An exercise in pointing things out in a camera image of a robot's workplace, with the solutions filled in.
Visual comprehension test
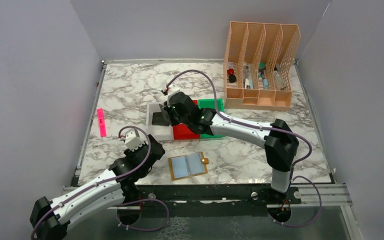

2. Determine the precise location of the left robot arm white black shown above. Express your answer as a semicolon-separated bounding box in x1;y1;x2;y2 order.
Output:
29;133;166;240

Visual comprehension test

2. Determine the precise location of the pink highlighter marker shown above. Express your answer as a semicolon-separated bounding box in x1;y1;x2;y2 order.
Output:
96;108;107;138

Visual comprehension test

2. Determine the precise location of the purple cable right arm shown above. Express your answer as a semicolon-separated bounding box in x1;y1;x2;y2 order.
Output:
161;69;313;167

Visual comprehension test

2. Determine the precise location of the peach plastic desk organizer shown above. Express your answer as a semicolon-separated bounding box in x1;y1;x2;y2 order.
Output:
223;21;301;111

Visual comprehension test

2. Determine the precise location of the red plastic bin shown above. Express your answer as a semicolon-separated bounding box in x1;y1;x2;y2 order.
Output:
172;100;202;141

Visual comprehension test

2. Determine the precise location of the yellow-brown card holder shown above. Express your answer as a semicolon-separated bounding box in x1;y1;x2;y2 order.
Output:
167;151;210;182

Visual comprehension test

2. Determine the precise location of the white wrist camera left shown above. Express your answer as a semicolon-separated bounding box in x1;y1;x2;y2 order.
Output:
123;129;146;152

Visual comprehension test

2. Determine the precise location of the green plastic bin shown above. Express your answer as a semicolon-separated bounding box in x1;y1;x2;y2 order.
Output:
197;98;225;139

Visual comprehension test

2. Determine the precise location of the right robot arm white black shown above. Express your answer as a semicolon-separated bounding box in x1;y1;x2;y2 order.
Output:
159;91;299;194

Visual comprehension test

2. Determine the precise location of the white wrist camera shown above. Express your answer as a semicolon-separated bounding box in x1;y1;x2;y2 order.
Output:
167;84;181;99
123;129;146;152

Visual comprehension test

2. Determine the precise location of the white plastic bin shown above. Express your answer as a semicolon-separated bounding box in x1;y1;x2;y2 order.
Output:
145;102;174;141

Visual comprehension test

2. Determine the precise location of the red and black stamp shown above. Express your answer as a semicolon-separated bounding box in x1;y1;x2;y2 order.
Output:
226;68;237;83

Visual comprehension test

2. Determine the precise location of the dark grey card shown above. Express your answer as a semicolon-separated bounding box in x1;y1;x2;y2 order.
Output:
158;104;171;126

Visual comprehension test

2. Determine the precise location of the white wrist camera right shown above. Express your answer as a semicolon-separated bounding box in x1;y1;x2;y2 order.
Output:
167;84;181;99

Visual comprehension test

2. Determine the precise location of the black card in white bin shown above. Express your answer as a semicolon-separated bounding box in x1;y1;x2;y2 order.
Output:
151;112;171;126

